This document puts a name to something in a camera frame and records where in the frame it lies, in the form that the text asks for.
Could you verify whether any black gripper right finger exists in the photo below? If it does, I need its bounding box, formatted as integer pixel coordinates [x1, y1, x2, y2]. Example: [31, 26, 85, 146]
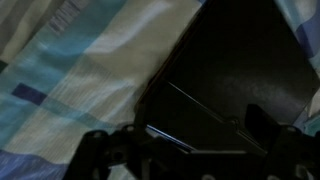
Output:
[244, 103, 282, 148]

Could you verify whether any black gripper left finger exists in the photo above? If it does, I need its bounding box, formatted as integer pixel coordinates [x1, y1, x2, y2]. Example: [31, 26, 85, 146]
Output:
[133, 100, 150, 134]

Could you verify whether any blue plaid bed sheet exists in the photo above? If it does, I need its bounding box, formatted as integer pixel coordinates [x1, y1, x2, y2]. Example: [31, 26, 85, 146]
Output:
[0, 0, 320, 180]

